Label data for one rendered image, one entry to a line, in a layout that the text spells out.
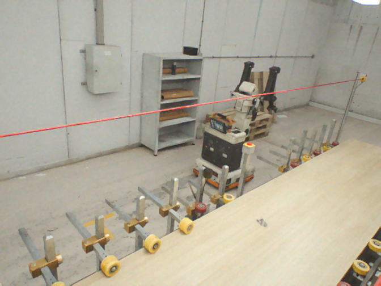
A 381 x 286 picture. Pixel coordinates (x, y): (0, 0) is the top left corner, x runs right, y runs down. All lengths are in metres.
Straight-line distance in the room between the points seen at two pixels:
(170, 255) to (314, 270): 0.78
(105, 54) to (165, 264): 3.00
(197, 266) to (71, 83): 3.13
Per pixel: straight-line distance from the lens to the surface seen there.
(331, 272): 1.86
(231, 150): 3.70
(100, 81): 4.07
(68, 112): 4.24
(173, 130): 5.38
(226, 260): 1.69
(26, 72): 3.97
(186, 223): 1.75
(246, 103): 3.86
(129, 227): 1.72
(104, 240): 1.67
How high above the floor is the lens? 2.06
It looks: 23 degrees down
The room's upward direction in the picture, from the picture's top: 6 degrees clockwise
